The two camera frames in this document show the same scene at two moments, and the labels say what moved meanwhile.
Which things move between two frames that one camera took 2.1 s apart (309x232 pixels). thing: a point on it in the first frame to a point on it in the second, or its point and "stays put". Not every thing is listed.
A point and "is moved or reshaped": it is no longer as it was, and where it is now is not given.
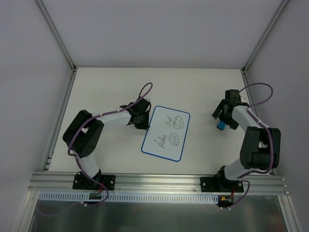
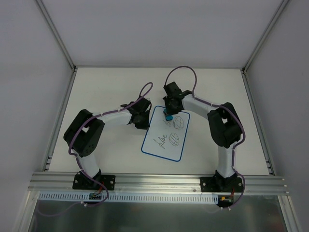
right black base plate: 212,184 stays put
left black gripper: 141,119 stays put
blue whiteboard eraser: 221,125 is moved or reshaped
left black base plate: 80,181 stays put
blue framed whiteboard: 166,136 stays put
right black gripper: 223,112 to 171,106
